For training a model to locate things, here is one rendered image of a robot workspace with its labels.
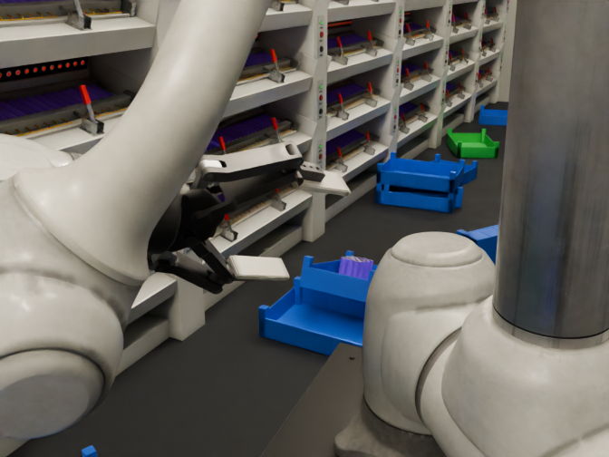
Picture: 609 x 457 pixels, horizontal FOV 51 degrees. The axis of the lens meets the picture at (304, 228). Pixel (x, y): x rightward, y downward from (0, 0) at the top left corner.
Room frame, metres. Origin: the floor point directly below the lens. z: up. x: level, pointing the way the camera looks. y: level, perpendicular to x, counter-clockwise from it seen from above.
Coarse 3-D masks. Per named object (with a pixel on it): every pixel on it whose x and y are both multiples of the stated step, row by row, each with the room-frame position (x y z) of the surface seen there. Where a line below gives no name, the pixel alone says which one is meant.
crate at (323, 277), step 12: (348, 252) 1.70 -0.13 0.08; (312, 264) 1.47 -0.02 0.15; (324, 264) 1.57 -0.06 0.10; (336, 264) 1.64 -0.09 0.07; (312, 276) 1.44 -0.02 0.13; (324, 276) 1.43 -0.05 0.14; (336, 276) 1.41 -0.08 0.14; (348, 276) 1.40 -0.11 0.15; (372, 276) 1.38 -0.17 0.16; (312, 288) 1.43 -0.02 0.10; (324, 288) 1.42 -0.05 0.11; (336, 288) 1.40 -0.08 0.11; (348, 288) 1.39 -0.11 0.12; (360, 288) 1.38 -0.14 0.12; (360, 300) 1.37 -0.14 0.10
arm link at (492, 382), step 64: (576, 0) 0.43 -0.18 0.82; (512, 64) 0.48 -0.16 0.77; (576, 64) 0.43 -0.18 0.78; (512, 128) 0.47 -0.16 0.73; (576, 128) 0.43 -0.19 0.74; (512, 192) 0.47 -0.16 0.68; (576, 192) 0.43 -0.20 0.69; (512, 256) 0.46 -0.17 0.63; (576, 256) 0.43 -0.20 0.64; (512, 320) 0.46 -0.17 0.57; (576, 320) 0.43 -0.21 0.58; (448, 384) 0.50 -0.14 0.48; (512, 384) 0.43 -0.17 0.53; (576, 384) 0.41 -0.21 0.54; (448, 448) 0.49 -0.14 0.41; (512, 448) 0.42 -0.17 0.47; (576, 448) 0.40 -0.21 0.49
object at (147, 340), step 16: (288, 224) 2.00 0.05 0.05; (256, 240) 1.86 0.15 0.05; (272, 240) 1.86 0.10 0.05; (288, 240) 1.90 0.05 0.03; (256, 256) 1.74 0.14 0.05; (272, 256) 1.80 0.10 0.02; (224, 288) 1.57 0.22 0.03; (208, 304) 1.51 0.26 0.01; (144, 320) 1.35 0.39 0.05; (160, 320) 1.35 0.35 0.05; (128, 336) 1.28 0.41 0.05; (144, 336) 1.28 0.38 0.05; (160, 336) 1.33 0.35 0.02; (128, 352) 1.23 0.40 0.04; (144, 352) 1.28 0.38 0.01; (0, 448) 0.93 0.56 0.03; (16, 448) 0.96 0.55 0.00
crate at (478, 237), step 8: (456, 232) 1.57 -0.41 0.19; (464, 232) 1.56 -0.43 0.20; (472, 232) 1.56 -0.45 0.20; (480, 232) 1.56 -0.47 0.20; (488, 232) 1.56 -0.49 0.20; (496, 232) 1.56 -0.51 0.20; (472, 240) 1.52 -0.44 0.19; (480, 240) 1.51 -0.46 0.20; (488, 240) 1.52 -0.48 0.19; (496, 240) 1.54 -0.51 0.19; (488, 248) 1.52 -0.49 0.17; (496, 248) 1.54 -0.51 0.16; (488, 256) 1.53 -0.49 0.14
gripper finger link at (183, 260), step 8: (184, 256) 0.61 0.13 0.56; (160, 264) 0.57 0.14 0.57; (168, 264) 0.58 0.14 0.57; (176, 264) 0.58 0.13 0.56; (184, 264) 0.60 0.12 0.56; (192, 264) 0.61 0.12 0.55; (200, 264) 0.63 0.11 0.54; (160, 272) 0.58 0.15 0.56; (168, 272) 0.58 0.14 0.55; (176, 272) 0.59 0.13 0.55; (184, 272) 0.59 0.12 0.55; (192, 272) 0.60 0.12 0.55; (200, 272) 0.61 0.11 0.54; (208, 272) 0.63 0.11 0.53; (192, 280) 0.60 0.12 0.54; (200, 280) 0.61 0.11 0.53; (208, 280) 0.61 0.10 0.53; (208, 288) 0.62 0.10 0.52; (216, 288) 0.62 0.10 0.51
